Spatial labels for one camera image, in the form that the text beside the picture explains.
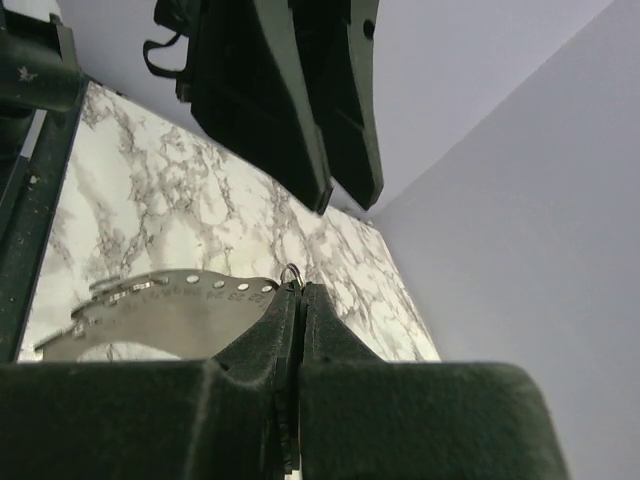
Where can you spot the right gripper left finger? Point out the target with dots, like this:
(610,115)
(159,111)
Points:
(231,416)

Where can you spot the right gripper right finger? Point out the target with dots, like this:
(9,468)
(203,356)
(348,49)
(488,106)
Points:
(365,418)

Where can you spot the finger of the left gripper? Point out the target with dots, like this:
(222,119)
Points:
(244,83)
(336,40)

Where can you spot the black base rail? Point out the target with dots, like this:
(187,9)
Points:
(42,94)

